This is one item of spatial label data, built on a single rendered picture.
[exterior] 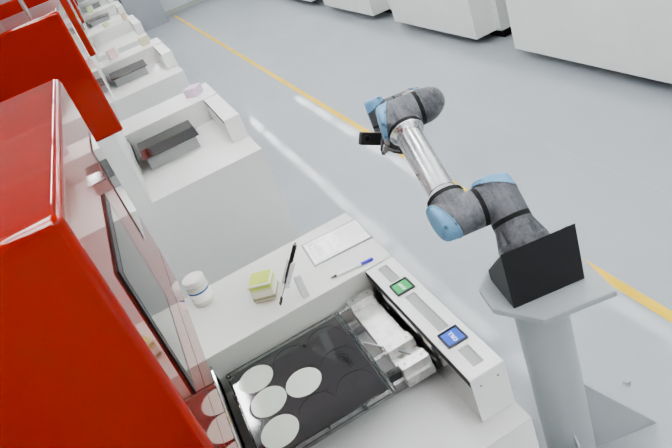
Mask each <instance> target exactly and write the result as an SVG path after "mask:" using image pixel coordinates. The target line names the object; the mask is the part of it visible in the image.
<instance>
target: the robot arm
mask: <svg viewBox="0 0 672 448"><path fill-rule="evenodd" d="M364 105H365V108H366V111H367V114H368V116H369V119H370V122H371V124H372V127H373V130H374V132H359V142H358V144H360V145H381V146H380V151H381V154H382V155H386V153H388V152H389V151H390V152H392V153H397V154H404V155H405V157H406V159H407V161H408V163H409V164H410V166H411V168H412V170H413V171H414V173H415V175H416V177H417V179H418V180H419V182H420V184H421V186H422V187H423V189H424V191H425V193H426V194H427V196H428V201H427V208H426V216H427V218H428V221H429V222H430V224H431V226H432V228H433V229H434V231H435V232H436V234H437V235H438V236H439V237H440V238H441V239H442V240H444V241H447V242H449V241H453V240H455V239H460V238H462V237H463V236H465V235H468V234H470V233H472V232H475V231H477V230H479V229H482V228H484V227H486V226H489V225H491V227H492V229H493V231H494V233H495V235H496V242H497V248H498V254H499V256H500V255H502V254H504V253H505V252H509V251H511V250H514V249H516V248H518V247H521V246H523V245H525V244H528V243H530V242H532V241H535V240H537V239H539V238H542V237H544V236H546V235H549V234H550V233H549V231H548V230H547V229H546V228H545V227H544V226H543V225H542V224H541V223H540V222H539V221H538V220H537V219H536V218H535V217H534V216H533V215H532V213H531V211H530V209H529V208H528V206H527V204H526V202H525V200H524V198H523V196H522V195H521V193H520V191H519V189H518V186H517V184H516V183H515V182H514V180H513V179H512V177H511V176H510V175H509V174H507V173H494V174H490V175H487V176H484V177H482V178H481V179H478V180H476V181H475V182H473V183H472V185H471V189H470V190H468V191H464V189H463V188H462V186H461V185H459V184H454V183H453V181H452V180H451V178H450V176H449V175H448V173H447V171H446V170H445V168H444V167H443V165H442V163H441V162H440V160H439V158H438V157H437V155H436V153H435V152H434V150H433V148H432V147H431V145H430V143H429V142H428V140H427V139H426V137H425V135H424V134H423V129H424V125H425V124H427V123H429V122H431V121H433V120H434V119H436V118H437V117H438V116H439V115H440V113H441V112H442V110H443V108H444V105H445V98H444V95H443V93H442V92H441V91H440V90H439V89H438V88H436V87H431V86H430V87H424V88H420V89H419V88H418V87H416V86H415V87H412V88H408V89H407V90H405V91H402V92H400V93H397V94H395V95H392V96H390V97H387V98H385V99H383V98H382V96H376V97H374V98H371V99H369V100H367V101H365V103H364Z"/></svg>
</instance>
